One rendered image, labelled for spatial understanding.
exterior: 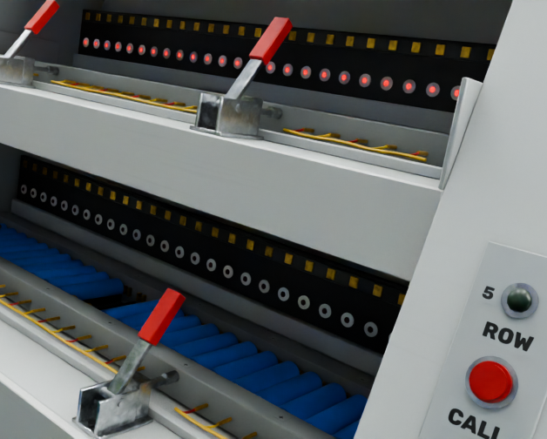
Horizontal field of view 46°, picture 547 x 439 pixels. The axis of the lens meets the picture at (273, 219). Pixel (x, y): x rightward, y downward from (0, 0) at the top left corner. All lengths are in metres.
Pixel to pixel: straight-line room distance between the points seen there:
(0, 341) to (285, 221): 0.26
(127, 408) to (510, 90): 0.27
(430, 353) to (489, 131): 0.10
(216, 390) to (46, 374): 0.12
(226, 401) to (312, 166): 0.16
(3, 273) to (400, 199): 0.39
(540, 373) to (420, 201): 0.09
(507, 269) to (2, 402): 0.33
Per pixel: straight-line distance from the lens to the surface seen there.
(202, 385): 0.42
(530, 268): 0.28
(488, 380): 0.27
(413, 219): 0.30
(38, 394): 0.44
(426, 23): 0.59
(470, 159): 0.30
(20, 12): 0.83
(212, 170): 0.38
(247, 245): 0.53
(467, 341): 0.28
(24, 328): 0.53
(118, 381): 0.40
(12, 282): 0.59
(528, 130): 0.30
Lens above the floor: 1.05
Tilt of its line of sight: 5 degrees up
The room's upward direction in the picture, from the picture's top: 21 degrees clockwise
